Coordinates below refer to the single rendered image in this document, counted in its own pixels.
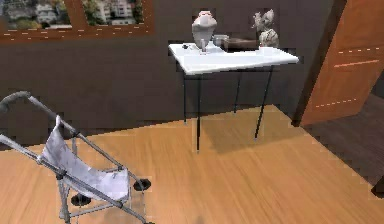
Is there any white table with black legs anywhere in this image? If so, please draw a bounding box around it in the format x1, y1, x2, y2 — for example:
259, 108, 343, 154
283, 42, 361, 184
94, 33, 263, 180
167, 41, 300, 153

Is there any dark brown box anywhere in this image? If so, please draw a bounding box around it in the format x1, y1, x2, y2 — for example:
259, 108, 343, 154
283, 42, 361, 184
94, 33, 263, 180
221, 37, 261, 53

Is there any pale bust statue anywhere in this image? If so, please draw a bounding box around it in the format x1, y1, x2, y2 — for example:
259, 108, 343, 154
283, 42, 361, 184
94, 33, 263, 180
191, 10, 218, 54

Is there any grey folding stroller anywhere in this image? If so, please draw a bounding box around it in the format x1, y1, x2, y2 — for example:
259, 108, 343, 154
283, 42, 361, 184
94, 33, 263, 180
0, 90, 155, 224

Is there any orange wooden room door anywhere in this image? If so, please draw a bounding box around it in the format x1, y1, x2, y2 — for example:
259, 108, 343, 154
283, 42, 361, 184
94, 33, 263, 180
299, 0, 384, 127

